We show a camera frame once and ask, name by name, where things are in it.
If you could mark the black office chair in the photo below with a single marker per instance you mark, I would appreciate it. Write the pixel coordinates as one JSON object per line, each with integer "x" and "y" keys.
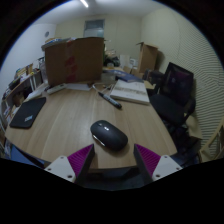
{"x": 173, "y": 96}

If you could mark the black marker pen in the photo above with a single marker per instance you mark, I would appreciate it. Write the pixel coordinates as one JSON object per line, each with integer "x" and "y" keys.
{"x": 110, "y": 100}

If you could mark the small brown cardboard box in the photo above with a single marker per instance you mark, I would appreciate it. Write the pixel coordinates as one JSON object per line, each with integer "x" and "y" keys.
{"x": 147, "y": 57}

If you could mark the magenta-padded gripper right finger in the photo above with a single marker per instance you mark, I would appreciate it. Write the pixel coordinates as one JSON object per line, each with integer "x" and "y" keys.
{"x": 165, "y": 166}

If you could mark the white remote control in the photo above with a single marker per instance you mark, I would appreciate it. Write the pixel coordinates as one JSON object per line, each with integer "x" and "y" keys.
{"x": 56, "y": 88}

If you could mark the shelf unit with books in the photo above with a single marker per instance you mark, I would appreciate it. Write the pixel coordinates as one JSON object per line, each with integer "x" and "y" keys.
{"x": 16, "y": 86}

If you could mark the blue book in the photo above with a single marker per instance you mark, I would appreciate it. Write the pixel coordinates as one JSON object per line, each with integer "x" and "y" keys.
{"x": 128, "y": 76}

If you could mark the black mouse pad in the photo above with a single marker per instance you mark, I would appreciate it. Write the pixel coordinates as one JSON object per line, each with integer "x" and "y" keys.
{"x": 27, "y": 112}

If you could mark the white paper sheet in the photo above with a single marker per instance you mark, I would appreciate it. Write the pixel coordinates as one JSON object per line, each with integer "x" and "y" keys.
{"x": 36, "y": 92}
{"x": 78, "y": 87}

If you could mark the black computer mouse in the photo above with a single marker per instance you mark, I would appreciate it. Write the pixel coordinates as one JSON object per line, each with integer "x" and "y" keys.
{"x": 109, "y": 135}

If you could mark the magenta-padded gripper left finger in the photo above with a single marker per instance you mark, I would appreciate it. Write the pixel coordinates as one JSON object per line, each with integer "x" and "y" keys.
{"x": 63, "y": 166}

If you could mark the window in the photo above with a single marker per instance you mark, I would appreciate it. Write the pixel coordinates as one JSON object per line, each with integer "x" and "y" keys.
{"x": 94, "y": 28}

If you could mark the round wall clock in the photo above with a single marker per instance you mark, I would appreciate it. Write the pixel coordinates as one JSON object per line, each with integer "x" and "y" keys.
{"x": 46, "y": 34}

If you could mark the large brown cardboard box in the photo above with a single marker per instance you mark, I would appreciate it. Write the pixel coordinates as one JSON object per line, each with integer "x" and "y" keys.
{"x": 74, "y": 60}

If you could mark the ceiling light tube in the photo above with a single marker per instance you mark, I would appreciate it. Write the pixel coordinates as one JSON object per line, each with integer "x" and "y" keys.
{"x": 84, "y": 3}

